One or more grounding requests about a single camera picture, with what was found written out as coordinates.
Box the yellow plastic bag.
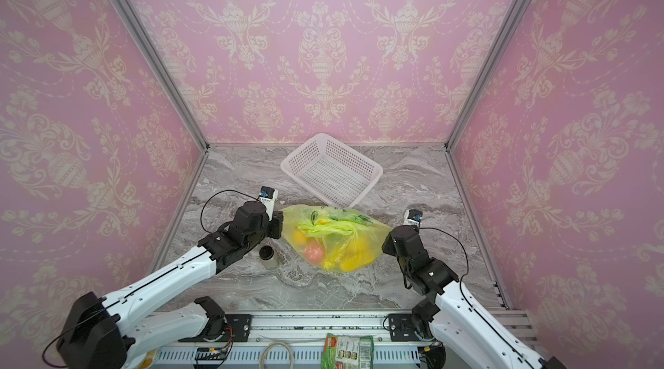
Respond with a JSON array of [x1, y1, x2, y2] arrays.
[[282, 205, 392, 273]]

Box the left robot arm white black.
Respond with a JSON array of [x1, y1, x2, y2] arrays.
[[53, 198, 284, 368]]

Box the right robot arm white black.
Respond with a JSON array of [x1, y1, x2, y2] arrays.
[[382, 225, 565, 368]]

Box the small black lid jar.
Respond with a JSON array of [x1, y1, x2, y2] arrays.
[[259, 245, 279, 270]]

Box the white plastic basket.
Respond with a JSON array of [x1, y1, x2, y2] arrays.
[[280, 133, 383, 208]]

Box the green snack packet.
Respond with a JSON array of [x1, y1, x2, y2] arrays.
[[321, 334, 375, 369]]

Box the left camera black cable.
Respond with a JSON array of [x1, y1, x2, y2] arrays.
[[199, 189, 260, 235]]

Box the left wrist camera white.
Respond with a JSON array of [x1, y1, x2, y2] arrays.
[[259, 186, 278, 220]]

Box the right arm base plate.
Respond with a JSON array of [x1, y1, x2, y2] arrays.
[[386, 313, 434, 342]]

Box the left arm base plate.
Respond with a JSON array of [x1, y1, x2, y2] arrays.
[[178, 314, 252, 344]]

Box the aluminium front rail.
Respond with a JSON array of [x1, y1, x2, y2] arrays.
[[103, 309, 538, 345]]

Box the grey coiled cable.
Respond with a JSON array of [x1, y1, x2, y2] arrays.
[[258, 341, 295, 369]]

